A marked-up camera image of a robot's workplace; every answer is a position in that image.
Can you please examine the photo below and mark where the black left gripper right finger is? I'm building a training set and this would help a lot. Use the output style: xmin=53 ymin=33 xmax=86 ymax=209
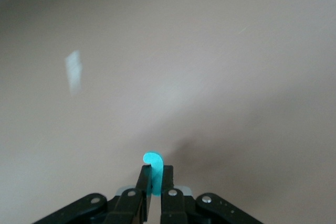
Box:
xmin=159 ymin=165 xmax=266 ymax=224

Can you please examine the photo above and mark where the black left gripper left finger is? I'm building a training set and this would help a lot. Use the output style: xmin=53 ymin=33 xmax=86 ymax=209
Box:
xmin=31 ymin=165 xmax=153 ymax=224

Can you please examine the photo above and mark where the teal foam letter r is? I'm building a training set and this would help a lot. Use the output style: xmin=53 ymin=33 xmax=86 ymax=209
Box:
xmin=142 ymin=151 xmax=164 ymax=197

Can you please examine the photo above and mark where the brown paper table cover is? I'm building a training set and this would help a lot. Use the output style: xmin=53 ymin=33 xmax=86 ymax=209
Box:
xmin=0 ymin=0 xmax=336 ymax=224

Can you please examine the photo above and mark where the white tape scrap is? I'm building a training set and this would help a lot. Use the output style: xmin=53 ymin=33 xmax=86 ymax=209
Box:
xmin=65 ymin=49 xmax=83 ymax=96

